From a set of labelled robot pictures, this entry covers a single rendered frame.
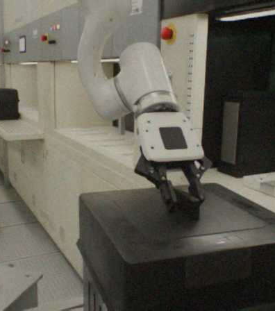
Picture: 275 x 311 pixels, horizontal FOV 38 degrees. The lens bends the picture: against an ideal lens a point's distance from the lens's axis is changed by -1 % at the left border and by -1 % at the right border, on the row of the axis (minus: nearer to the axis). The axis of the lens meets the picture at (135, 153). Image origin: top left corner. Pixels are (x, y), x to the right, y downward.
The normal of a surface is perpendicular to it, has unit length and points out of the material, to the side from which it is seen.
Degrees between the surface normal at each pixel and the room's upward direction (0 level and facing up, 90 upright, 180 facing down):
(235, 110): 90
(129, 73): 62
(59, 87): 90
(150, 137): 44
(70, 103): 90
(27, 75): 90
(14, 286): 0
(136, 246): 0
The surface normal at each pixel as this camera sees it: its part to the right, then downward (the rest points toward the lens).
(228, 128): -0.89, 0.07
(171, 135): 0.25, -0.55
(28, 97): 0.46, 0.19
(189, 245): 0.02, -0.98
